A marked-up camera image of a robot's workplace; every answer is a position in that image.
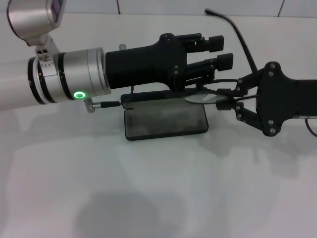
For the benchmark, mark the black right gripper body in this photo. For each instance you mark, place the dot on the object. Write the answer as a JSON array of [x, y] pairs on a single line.
[[277, 99]]

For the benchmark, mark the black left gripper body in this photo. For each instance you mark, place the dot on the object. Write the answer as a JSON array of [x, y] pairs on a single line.
[[143, 67]]

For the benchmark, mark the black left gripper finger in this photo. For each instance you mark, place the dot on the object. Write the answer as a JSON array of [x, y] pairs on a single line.
[[216, 43]]

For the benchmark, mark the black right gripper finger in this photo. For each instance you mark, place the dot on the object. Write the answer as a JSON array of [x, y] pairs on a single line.
[[240, 89], [225, 106], [225, 61]]

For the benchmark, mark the black thin-framed glasses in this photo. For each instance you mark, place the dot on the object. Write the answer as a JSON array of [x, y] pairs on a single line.
[[198, 98]]

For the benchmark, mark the black glasses case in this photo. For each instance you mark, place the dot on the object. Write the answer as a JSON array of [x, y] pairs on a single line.
[[166, 121]]

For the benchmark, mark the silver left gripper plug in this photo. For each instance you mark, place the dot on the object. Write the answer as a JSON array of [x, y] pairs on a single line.
[[122, 46]]

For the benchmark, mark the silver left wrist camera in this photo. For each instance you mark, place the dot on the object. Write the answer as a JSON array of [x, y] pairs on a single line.
[[32, 19]]

